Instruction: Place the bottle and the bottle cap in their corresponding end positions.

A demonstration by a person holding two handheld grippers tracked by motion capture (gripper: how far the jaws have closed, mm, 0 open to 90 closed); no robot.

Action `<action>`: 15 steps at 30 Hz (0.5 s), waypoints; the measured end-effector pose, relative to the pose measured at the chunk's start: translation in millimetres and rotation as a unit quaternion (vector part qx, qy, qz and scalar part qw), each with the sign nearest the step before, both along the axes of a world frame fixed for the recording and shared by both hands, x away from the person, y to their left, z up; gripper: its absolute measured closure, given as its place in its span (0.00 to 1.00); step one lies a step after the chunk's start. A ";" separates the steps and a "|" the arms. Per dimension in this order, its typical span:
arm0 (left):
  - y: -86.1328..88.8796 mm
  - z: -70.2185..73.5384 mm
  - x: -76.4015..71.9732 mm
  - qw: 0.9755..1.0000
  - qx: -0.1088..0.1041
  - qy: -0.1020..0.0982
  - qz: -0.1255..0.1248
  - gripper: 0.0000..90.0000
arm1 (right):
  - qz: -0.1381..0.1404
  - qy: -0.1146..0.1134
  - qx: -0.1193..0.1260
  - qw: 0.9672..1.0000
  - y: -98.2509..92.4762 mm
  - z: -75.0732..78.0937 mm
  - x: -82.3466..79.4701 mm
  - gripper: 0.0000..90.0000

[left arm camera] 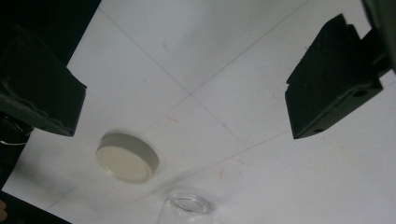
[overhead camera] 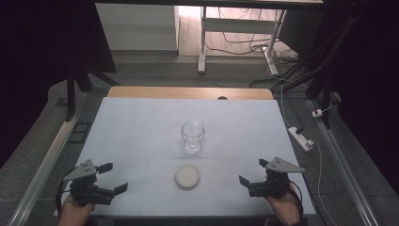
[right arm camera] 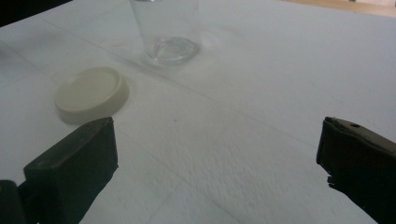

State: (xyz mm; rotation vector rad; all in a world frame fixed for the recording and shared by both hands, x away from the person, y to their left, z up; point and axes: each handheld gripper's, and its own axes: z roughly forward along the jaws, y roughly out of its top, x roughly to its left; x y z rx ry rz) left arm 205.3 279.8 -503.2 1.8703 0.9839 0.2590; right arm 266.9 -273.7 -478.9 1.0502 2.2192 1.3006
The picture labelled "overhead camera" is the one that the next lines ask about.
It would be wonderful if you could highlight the clear glass jar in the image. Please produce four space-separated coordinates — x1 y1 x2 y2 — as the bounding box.
180 120 206 156

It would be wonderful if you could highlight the pale blue table mat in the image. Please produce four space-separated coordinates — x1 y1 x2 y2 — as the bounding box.
56 96 316 218

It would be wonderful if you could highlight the black floor bracket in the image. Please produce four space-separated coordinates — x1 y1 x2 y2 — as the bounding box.
67 121 92 145

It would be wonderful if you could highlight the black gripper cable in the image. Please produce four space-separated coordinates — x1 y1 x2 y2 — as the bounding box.
55 173 76 218
289 179 305 219

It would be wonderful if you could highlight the person's right hand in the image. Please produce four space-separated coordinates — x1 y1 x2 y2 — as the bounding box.
263 183 303 226

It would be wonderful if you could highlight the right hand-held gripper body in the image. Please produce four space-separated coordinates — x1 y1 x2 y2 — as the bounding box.
247 156 306 199

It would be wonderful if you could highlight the tangle of dark floor cables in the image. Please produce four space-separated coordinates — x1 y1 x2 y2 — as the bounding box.
205 8 300 65

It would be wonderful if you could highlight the thin white cable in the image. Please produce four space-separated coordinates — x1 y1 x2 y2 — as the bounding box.
279 84 339 226

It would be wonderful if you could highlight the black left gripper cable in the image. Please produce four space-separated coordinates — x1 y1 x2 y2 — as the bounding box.
55 173 76 218

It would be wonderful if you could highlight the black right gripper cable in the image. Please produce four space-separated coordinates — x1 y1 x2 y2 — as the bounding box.
289 179 305 219

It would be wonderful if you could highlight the person's left hand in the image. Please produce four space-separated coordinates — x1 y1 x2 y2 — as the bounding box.
56 194 96 226

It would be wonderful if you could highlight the white power strip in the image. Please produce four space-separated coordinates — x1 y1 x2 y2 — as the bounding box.
287 125 315 153

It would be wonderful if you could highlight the black curtain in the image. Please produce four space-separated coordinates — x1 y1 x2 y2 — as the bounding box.
313 0 399 191
0 0 118 172

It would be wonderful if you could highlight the cream round jar lid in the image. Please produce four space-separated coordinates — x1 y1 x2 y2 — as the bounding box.
174 164 201 191

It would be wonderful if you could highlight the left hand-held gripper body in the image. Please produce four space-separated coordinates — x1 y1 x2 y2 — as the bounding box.
63 158 116 207

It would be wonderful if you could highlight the aluminium floor rail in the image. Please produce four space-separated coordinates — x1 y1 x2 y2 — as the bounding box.
5 89 92 226
306 98 381 226

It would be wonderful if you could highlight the white desk frame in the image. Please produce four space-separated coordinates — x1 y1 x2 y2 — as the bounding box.
197 6 288 76

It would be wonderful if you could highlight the black metal stand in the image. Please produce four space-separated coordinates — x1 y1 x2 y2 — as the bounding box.
63 60 122 122
271 12 370 130

